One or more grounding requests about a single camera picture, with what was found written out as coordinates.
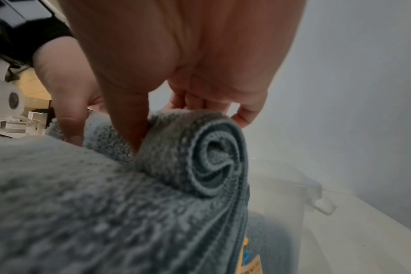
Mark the white round device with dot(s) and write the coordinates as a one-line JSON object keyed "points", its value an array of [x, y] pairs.
{"points": [[5, 96]]}

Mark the grey towel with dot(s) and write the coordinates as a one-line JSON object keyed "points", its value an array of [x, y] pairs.
{"points": [[273, 240], [100, 203]]}

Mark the person's left hand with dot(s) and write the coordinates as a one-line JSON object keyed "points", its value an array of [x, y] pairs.
{"points": [[65, 80]]}

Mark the clear plastic storage bin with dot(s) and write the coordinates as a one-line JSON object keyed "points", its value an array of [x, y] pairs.
{"points": [[286, 203]]}

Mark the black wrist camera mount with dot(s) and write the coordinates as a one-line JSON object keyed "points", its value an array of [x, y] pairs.
{"points": [[26, 26]]}

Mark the folded grey towel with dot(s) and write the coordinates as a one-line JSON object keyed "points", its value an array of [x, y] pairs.
{"points": [[273, 240]]}

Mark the yellow blue label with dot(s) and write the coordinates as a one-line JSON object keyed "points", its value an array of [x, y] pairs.
{"points": [[250, 256]]}

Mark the person's right hand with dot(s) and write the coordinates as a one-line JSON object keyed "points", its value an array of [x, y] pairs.
{"points": [[178, 42]]}

